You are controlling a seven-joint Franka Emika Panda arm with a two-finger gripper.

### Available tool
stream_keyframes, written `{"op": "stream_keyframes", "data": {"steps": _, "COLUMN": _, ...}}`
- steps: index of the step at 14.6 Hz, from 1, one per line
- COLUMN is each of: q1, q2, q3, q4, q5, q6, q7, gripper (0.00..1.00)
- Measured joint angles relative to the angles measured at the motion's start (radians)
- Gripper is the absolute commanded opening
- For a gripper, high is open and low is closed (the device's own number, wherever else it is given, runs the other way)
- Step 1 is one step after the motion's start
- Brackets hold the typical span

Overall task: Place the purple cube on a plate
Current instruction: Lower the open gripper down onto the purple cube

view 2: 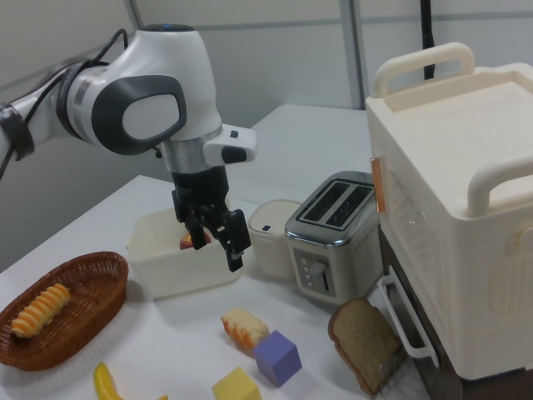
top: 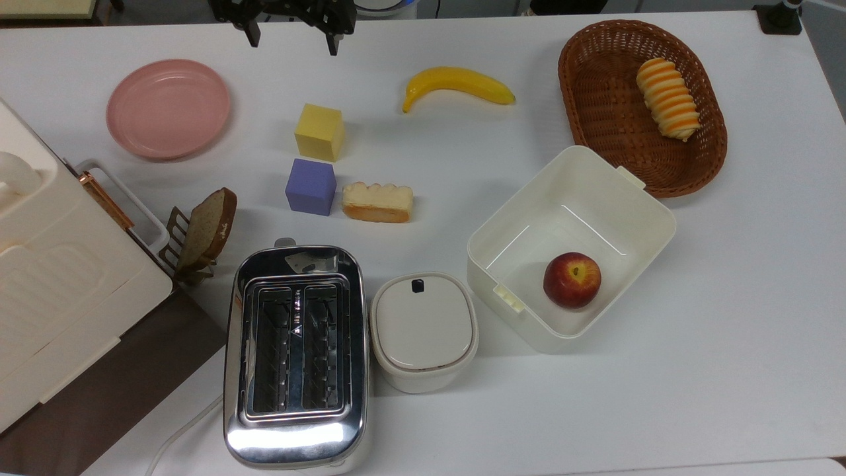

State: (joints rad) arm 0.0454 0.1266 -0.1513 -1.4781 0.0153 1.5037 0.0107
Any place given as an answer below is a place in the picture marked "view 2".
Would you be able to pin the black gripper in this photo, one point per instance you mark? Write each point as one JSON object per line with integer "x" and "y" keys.
{"x": 200, "y": 187}

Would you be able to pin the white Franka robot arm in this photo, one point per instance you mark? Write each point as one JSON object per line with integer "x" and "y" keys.
{"x": 166, "y": 79}

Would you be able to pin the purple cube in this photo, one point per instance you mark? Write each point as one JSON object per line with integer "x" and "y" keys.
{"x": 277, "y": 358}

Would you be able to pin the yellow cube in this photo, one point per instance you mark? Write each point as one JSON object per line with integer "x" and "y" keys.
{"x": 235, "y": 385}

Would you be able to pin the toy peach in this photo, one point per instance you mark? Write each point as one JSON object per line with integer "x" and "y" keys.
{"x": 185, "y": 241}

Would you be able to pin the white plastic tub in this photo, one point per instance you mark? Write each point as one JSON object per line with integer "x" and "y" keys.
{"x": 183, "y": 271}

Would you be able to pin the small white lidded container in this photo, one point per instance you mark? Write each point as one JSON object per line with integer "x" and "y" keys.
{"x": 270, "y": 246}

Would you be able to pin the toy bread roll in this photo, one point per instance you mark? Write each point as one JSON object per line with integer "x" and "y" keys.
{"x": 243, "y": 327}

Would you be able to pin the silver toaster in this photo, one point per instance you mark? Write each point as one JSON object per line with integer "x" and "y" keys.
{"x": 333, "y": 250}

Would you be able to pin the brown wicker basket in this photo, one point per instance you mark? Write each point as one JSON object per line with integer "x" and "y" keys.
{"x": 87, "y": 300}

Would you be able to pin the brown toy bread slice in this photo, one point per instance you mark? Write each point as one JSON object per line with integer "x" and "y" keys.
{"x": 362, "y": 341}

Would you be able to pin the yellow toy banana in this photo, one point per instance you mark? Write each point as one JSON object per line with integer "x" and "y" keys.
{"x": 104, "y": 383}

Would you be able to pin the spiral toy bread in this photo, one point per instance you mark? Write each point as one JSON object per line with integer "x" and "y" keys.
{"x": 39, "y": 310}

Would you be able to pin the large cream cooler box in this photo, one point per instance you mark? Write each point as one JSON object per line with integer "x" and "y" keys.
{"x": 458, "y": 208}

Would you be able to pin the black pole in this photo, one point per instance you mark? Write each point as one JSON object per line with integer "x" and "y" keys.
{"x": 426, "y": 37}

